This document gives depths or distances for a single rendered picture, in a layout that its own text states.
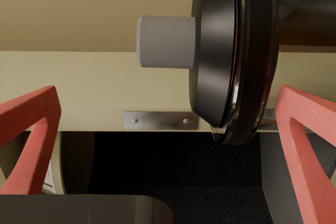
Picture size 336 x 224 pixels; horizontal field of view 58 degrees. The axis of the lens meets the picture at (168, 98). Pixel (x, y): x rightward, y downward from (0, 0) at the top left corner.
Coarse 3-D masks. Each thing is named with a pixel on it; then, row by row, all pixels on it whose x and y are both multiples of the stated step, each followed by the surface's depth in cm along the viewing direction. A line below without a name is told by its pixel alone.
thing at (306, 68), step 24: (240, 0) 12; (288, 0) 12; (312, 0) 12; (240, 24) 11; (288, 24) 12; (312, 24) 12; (240, 48) 11; (288, 48) 12; (312, 48) 12; (240, 72) 12; (288, 72) 12; (312, 72) 12; (240, 96) 12; (264, 96) 12; (264, 120) 14
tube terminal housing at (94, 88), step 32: (0, 64) 34; (32, 64) 34; (64, 64) 34; (96, 64) 34; (128, 64) 34; (0, 96) 29; (64, 96) 29; (96, 96) 29; (128, 96) 29; (160, 96) 29; (64, 128) 29; (96, 128) 29; (0, 160) 32
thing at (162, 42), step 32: (192, 0) 18; (224, 0) 12; (160, 32) 15; (192, 32) 15; (224, 32) 12; (160, 64) 16; (192, 64) 16; (224, 64) 13; (192, 96) 16; (224, 96) 13
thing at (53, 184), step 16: (64, 144) 50; (80, 144) 51; (64, 160) 49; (80, 160) 50; (48, 176) 36; (64, 176) 47; (80, 176) 48; (48, 192) 39; (64, 192) 37; (80, 192) 46
